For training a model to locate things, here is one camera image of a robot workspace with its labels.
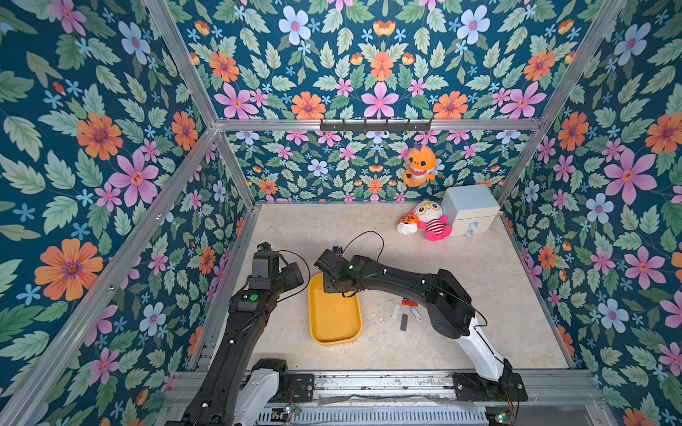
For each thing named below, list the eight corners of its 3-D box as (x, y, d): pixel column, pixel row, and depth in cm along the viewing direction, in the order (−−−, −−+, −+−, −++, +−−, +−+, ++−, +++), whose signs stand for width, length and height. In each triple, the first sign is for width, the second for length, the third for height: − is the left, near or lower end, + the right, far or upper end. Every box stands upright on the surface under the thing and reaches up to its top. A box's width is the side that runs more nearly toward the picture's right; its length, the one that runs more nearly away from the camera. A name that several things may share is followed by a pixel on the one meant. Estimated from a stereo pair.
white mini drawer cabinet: (444, 238, 110) (455, 212, 97) (437, 211, 120) (446, 184, 107) (487, 238, 110) (504, 212, 97) (477, 211, 120) (491, 184, 107)
